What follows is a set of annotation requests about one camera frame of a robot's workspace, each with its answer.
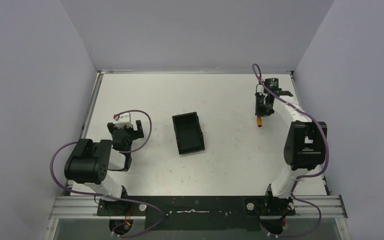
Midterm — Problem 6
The aluminium front rail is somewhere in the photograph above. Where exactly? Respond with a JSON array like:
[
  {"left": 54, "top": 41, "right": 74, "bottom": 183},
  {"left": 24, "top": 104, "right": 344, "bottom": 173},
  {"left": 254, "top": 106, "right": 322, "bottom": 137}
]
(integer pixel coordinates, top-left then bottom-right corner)
[{"left": 49, "top": 195, "right": 348, "bottom": 220}]

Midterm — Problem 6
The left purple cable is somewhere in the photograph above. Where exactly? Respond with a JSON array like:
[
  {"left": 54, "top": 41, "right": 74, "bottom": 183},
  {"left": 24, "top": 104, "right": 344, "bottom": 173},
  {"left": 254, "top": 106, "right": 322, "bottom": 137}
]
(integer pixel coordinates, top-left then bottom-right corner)
[{"left": 49, "top": 109, "right": 165, "bottom": 239}]

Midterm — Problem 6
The aluminium table edge frame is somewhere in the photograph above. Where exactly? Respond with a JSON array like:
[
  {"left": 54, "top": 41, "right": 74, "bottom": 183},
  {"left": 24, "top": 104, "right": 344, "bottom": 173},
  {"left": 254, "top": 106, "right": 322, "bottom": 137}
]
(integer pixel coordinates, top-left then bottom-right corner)
[{"left": 84, "top": 72, "right": 290, "bottom": 154}]

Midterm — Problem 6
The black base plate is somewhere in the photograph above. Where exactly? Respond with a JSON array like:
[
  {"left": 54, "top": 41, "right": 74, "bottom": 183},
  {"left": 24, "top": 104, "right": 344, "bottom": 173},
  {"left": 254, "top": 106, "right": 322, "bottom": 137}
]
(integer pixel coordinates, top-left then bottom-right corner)
[{"left": 96, "top": 195, "right": 296, "bottom": 232}]

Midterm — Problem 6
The purple cable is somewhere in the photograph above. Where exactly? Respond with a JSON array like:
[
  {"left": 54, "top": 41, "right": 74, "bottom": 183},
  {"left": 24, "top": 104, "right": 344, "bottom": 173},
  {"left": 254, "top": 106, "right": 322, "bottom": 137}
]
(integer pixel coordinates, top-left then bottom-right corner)
[
  {"left": 49, "top": 109, "right": 165, "bottom": 239},
  {"left": 252, "top": 63, "right": 330, "bottom": 239}
]

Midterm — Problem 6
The orange handled screwdriver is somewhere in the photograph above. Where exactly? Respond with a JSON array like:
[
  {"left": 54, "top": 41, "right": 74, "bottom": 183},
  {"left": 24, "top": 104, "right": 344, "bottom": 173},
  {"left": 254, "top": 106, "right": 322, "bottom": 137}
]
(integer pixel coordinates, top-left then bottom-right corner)
[{"left": 256, "top": 115, "right": 263, "bottom": 128}]

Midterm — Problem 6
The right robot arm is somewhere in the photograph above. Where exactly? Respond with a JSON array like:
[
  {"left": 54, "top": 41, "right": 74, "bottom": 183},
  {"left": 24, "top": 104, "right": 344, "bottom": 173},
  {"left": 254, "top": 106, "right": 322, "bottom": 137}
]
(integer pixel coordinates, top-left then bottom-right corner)
[{"left": 255, "top": 78, "right": 327, "bottom": 215}]

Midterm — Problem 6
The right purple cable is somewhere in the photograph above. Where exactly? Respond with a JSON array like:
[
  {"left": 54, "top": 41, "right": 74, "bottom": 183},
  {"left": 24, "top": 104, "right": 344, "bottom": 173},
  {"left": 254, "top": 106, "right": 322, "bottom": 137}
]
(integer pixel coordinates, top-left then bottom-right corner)
[{"left": 252, "top": 63, "right": 330, "bottom": 239}]

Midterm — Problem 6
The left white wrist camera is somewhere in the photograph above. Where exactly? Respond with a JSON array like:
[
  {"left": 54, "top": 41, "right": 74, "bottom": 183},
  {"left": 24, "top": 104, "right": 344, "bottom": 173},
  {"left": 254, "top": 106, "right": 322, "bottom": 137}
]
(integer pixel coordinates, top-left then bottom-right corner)
[{"left": 113, "top": 112, "right": 132, "bottom": 129}]

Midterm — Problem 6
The black plastic bin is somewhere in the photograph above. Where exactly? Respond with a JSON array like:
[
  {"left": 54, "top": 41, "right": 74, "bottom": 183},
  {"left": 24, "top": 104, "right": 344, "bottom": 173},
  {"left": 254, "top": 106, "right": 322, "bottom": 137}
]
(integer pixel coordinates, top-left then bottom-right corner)
[{"left": 172, "top": 111, "right": 205, "bottom": 155}]

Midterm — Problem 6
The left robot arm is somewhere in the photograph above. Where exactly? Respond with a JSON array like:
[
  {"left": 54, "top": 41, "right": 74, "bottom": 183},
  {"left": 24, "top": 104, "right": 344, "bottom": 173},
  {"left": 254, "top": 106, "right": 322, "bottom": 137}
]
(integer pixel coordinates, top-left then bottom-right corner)
[{"left": 64, "top": 120, "right": 145, "bottom": 216}]

